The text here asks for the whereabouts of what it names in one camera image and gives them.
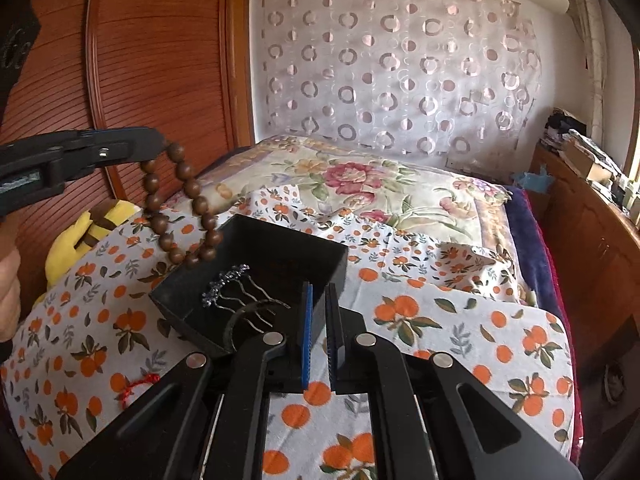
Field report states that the person's left hand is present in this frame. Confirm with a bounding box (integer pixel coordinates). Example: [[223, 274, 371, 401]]
[[0, 247, 22, 343]]

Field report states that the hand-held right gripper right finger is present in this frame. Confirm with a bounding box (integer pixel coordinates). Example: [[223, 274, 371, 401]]
[[325, 282, 587, 480]]

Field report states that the red string bracelet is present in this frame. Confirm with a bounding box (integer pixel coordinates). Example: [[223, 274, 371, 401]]
[[118, 372, 164, 407]]

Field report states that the white window curtain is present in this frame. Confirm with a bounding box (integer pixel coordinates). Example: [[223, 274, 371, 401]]
[[569, 0, 622, 133]]

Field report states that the floral quilt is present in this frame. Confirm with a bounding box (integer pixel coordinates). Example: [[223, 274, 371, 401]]
[[164, 134, 517, 257]]

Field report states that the brown wooden wardrobe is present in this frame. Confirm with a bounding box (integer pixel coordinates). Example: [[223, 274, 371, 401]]
[[0, 0, 257, 307]]

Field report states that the grey shoe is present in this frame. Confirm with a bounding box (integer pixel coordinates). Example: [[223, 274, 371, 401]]
[[602, 364, 627, 407]]

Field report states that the rhinestone metal hair comb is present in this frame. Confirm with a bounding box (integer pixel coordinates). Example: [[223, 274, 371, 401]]
[[200, 262, 292, 335]]

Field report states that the yellow plush toy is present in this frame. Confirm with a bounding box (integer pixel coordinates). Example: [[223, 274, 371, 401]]
[[43, 198, 149, 292]]

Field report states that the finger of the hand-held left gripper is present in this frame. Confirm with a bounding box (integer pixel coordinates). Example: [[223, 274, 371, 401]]
[[0, 127, 166, 217]]

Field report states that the circle pattern sheer curtain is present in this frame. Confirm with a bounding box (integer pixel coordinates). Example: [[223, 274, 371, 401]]
[[252, 0, 544, 162]]

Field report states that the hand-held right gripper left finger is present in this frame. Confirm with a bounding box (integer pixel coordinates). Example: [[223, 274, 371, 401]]
[[55, 282, 316, 480]]

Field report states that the blue plastic bag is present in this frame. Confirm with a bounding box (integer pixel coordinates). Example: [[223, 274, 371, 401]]
[[513, 168, 552, 193]]

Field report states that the dark red blanket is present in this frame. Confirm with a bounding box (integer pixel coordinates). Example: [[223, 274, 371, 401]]
[[539, 220, 587, 463]]

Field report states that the brown wooden bead bracelet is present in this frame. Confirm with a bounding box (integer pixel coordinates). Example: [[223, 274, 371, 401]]
[[139, 142, 227, 269]]

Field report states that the wooden side desk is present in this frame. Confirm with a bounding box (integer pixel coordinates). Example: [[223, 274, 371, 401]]
[[529, 142, 640, 363]]

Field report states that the black hair band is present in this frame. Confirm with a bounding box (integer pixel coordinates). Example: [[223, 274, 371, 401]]
[[222, 299, 282, 356]]

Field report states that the black box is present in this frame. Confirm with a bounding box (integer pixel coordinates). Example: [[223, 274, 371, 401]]
[[148, 213, 350, 359]]

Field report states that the pile of clutter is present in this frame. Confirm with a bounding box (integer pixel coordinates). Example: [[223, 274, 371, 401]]
[[542, 106, 640, 217]]

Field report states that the dark blue blanket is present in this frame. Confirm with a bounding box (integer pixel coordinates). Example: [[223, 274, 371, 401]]
[[504, 186, 562, 312]]

